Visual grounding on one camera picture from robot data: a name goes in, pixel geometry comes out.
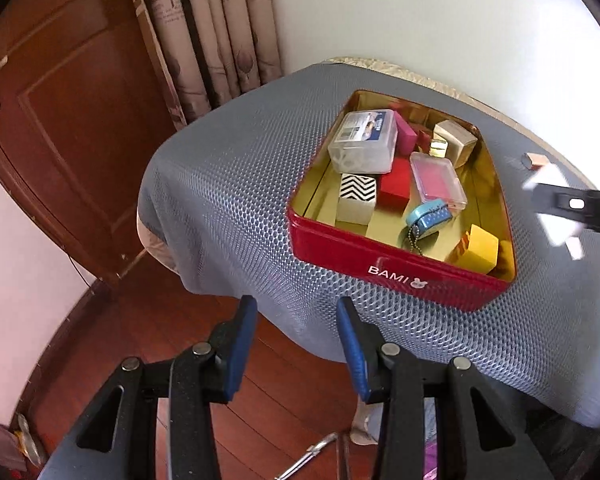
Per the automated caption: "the blue dotted tape measure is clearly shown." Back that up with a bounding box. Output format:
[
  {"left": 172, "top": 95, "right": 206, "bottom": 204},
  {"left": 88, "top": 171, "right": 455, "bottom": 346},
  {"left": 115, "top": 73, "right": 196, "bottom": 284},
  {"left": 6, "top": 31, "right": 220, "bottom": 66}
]
[{"left": 404, "top": 198, "right": 454, "bottom": 255}]

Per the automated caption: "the patterned beige curtain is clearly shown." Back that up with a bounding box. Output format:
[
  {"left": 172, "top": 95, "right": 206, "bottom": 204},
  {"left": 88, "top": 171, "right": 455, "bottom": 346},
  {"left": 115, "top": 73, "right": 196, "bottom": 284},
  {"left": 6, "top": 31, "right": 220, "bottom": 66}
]
[{"left": 124, "top": 0, "right": 287, "bottom": 132}]

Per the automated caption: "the silver metal rod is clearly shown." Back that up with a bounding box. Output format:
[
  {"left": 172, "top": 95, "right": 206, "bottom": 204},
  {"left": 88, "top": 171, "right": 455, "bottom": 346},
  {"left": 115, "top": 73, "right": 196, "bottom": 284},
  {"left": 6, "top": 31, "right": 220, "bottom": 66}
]
[{"left": 279, "top": 432, "right": 339, "bottom": 480}]

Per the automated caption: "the clear plastic card box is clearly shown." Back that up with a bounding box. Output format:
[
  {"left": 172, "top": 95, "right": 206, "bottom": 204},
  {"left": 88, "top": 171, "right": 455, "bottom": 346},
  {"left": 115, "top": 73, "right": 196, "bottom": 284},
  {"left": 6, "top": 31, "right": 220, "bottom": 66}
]
[{"left": 327, "top": 108, "right": 399, "bottom": 174}]

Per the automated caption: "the grey mesh mat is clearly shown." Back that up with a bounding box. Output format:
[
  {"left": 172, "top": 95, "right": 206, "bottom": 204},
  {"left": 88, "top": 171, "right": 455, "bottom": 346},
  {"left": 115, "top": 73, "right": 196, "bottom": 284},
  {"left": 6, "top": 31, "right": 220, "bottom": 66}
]
[{"left": 137, "top": 60, "right": 600, "bottom": 429}]

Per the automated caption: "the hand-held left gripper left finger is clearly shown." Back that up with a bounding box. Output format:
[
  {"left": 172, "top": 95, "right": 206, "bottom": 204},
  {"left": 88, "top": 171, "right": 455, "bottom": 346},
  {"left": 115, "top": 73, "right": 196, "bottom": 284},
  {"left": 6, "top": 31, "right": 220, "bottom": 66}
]
[{"left": 37, "top": 295, "right": 257, "bottom": 480}]

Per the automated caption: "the clear plastic box pink insert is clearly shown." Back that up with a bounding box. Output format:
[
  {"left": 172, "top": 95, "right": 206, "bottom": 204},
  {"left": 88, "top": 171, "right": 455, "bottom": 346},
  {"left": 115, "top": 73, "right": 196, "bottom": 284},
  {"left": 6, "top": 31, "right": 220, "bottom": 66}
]
[{"left": 409, "top": 152, "right": 468, "bottom": 211}]

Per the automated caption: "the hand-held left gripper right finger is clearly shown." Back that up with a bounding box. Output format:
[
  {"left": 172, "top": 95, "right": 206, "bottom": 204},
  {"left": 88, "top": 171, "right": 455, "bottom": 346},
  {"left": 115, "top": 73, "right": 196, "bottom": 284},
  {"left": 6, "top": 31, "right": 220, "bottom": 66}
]
[{"left": 336, "top": 296, "right": 553, "bottom": 480}]

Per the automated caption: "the yellow block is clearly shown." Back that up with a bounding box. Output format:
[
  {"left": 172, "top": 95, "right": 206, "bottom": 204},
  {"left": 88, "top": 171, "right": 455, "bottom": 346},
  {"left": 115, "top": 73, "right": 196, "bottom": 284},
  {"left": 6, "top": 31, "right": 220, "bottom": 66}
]
[{"left": 447, "top": 224, "right": 501, "bottom": 276}]

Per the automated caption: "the black white zigzag box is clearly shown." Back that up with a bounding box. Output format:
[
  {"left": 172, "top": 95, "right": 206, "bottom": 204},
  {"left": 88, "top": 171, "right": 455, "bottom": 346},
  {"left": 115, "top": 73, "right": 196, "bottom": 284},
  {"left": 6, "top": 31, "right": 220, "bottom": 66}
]
[{"left": 335, "top": 173, "right": 381, "bottom": 225}]

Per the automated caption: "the beige wooden box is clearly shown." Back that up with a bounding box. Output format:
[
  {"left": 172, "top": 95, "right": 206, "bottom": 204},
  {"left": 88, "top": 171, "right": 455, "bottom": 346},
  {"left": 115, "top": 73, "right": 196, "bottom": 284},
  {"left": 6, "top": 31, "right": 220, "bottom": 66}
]
[{"left": 432, "top": 119, "right": 479, "bottom": 169}]

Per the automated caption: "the brown wooden door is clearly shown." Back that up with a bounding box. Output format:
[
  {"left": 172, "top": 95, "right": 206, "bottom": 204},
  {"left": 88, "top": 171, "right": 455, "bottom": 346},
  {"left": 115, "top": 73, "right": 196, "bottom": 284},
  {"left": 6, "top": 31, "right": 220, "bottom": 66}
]
[{"left": 0, "top": 0, "right": 182, "bottom": 292}]

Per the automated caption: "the large red block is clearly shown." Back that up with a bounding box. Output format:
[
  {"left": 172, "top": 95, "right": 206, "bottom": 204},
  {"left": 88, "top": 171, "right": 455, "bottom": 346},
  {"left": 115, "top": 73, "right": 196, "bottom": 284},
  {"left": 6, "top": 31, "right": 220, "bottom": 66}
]
[{"left": 378, "top": 152, "right": 415, "bottom": 209}]

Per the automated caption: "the person's purple clothing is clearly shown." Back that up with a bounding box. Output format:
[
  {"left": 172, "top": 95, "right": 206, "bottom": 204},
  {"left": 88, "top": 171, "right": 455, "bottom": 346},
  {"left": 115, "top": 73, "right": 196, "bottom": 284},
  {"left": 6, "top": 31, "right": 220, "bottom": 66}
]
[{"left": 422, "top": 439, "right": 444, "bottom": 480}]

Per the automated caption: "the pink block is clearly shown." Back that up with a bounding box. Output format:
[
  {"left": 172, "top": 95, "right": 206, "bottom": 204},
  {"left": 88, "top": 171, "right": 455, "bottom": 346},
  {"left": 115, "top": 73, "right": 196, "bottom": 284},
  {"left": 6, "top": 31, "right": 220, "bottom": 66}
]
[{"left": 391, "top": 109, "right": 422, "bottom": 154}]

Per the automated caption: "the red tin box gold interior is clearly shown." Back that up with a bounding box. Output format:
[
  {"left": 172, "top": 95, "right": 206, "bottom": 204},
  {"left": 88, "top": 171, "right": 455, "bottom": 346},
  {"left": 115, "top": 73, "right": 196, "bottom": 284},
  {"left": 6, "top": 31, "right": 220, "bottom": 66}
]
[{"left": 286, "top": 89, "right": 518, "bottom": 314}]

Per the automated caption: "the dark red box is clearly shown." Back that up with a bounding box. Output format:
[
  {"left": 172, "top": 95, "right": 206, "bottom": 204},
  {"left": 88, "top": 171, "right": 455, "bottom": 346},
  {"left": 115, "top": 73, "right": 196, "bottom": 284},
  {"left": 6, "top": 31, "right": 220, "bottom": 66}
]
[{"left": 0, "top": 417, "right": 24, "bottom": 472}]

